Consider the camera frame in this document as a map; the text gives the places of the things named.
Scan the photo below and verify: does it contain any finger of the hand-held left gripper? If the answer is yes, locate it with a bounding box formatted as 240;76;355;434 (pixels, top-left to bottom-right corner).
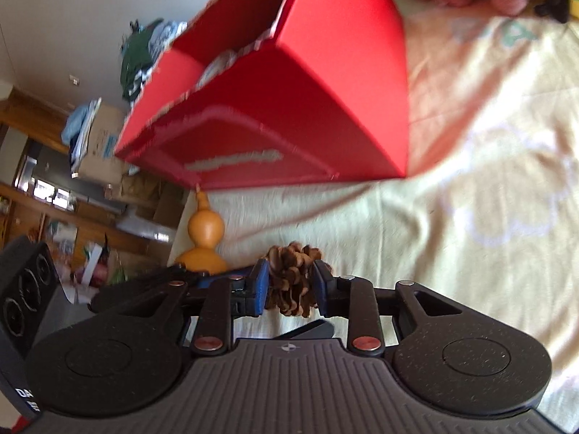
89;264;254;312

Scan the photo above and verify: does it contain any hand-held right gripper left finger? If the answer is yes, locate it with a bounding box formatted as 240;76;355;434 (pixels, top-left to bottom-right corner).
118;258;271;357

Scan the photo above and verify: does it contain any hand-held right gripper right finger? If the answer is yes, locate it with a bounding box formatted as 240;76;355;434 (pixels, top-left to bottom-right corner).
313;259;464;357

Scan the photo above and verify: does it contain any pile of clothes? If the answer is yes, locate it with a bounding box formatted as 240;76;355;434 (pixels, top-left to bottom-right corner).
118;18;188;105

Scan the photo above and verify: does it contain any brown pine cone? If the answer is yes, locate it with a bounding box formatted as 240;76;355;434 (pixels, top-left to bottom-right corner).
265;242;333;318

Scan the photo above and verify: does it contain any brown cardboard box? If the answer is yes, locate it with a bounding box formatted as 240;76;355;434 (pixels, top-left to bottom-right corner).
72;102;136;182

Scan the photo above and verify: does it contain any large red cardboard box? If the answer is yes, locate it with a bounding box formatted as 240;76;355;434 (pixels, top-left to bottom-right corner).
114;0;410;191

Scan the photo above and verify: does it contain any orange gourd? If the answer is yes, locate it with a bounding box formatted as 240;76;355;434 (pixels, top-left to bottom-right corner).
174;184;229;276

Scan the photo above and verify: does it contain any wooden cabinet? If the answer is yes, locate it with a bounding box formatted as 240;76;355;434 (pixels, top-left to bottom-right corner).
0;88;150;258

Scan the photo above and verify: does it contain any light blue cloth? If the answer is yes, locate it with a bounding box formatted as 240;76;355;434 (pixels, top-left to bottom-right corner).
61;98;102;145

